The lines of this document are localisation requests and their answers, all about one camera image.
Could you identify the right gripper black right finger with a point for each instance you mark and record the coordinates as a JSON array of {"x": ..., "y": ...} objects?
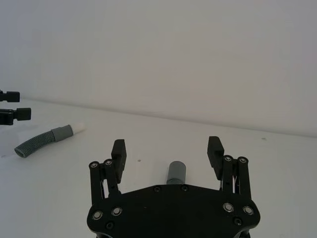
[{"x": 215, "y": 153}]

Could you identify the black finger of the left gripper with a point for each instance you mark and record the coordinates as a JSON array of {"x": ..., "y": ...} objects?
[
  {"x": 15, "y": 114},
  {"x": 11, "y": 96}
]

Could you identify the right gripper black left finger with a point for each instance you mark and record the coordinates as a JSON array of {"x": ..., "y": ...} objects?
[{"x": 118, "y": 158}]

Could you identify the white table cloth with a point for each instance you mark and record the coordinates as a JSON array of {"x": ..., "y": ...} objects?
[{"x": 173, "y": 146}]

